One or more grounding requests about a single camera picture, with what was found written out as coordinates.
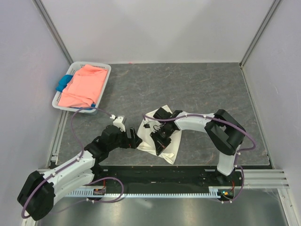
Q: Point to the pink cloth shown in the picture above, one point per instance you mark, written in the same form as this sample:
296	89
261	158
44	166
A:
84	88

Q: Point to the white plastic basket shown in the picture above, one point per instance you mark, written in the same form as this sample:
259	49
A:
72	69

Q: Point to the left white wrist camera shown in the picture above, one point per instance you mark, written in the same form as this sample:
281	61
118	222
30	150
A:
119	121

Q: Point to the right aluminium frame post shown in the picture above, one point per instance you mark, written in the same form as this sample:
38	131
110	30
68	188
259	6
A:
264	24

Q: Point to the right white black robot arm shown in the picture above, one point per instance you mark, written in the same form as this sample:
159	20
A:
224	131

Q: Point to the white slotted cable duct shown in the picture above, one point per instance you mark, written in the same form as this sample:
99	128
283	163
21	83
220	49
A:
90	192

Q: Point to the aluminium frame post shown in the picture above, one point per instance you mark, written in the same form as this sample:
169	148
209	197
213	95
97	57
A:
264	24
53	30

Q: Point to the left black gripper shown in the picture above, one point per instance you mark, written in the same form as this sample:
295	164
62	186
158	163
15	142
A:
128	142

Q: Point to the left aluminium frame post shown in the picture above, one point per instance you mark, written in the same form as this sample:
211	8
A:
53	30

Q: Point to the white cloth napkin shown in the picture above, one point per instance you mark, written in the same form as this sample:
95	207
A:
152	121

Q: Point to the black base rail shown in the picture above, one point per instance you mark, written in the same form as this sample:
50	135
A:
164	178

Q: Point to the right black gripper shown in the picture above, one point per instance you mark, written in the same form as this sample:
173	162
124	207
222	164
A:
160	144

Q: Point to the blue cloth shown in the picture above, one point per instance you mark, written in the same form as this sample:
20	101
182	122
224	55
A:
64	82

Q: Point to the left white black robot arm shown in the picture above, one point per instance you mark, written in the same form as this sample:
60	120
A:
41	191

